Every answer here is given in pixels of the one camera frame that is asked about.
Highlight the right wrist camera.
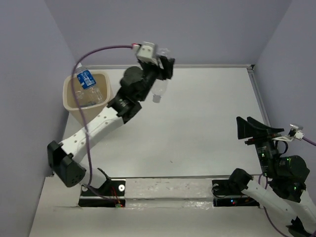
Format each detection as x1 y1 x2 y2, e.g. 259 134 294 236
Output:
273 123 305 142

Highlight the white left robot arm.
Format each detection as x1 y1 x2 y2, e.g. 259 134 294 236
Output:
47 56 175 195

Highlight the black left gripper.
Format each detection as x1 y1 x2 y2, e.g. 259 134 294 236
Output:
140 55 179 104

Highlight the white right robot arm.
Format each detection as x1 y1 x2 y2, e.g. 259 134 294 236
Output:
140 58 316 236

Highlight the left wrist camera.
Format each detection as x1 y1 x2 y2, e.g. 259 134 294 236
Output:
132 42 158 65

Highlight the clear bottle white cap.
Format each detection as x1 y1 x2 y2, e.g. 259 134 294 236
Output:
151 48 170 103

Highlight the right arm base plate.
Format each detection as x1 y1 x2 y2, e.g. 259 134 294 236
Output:
211 179 260 207

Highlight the blue label bottle front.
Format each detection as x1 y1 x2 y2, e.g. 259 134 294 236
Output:
75 63 104 107

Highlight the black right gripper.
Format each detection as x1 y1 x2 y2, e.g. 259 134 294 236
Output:
235 115 282 176

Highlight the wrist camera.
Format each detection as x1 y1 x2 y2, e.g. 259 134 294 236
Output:
273 123 305 142
132 42 158 65

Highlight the beige plastic bin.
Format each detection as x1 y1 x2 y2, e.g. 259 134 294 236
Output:
63 70 114 126

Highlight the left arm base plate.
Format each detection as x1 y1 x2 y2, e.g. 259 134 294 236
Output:
78 179 126 208

